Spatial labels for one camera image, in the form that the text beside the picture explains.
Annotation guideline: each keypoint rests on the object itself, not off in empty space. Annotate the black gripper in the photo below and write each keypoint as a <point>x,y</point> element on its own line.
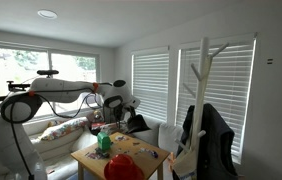
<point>114,109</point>

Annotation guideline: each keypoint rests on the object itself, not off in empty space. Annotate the red hard hat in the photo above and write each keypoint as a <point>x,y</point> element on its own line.
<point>122,167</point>

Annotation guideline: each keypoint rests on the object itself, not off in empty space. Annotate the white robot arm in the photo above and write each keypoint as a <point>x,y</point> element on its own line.
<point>17,152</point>

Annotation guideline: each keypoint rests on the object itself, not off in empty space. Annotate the green plastic box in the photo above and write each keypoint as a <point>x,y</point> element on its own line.
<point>104,141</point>

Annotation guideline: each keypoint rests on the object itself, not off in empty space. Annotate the black TV remote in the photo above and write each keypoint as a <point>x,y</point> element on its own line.
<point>101,153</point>

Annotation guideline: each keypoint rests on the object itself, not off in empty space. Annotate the wooden coffee table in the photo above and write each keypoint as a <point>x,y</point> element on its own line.
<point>147,157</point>

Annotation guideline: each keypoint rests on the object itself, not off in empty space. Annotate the floral cushion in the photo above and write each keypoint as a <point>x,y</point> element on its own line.
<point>57,131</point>

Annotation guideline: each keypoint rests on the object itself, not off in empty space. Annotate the grey sofa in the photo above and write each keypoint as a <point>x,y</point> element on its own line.
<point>56,154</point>

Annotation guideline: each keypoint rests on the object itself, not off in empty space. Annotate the cream tote bag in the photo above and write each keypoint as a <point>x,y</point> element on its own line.
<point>185,165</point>

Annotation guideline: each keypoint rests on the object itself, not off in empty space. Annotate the white coat rack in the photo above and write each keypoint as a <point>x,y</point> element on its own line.
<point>201,72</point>

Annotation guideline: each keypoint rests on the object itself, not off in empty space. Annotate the dark grey jacket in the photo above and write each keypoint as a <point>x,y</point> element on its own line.
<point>215,158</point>

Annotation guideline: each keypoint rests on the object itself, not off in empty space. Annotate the round ceiling light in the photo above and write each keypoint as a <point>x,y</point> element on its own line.
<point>48,14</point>

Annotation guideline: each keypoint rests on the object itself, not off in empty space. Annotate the white window blinds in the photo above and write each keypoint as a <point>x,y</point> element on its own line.
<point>166,93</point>

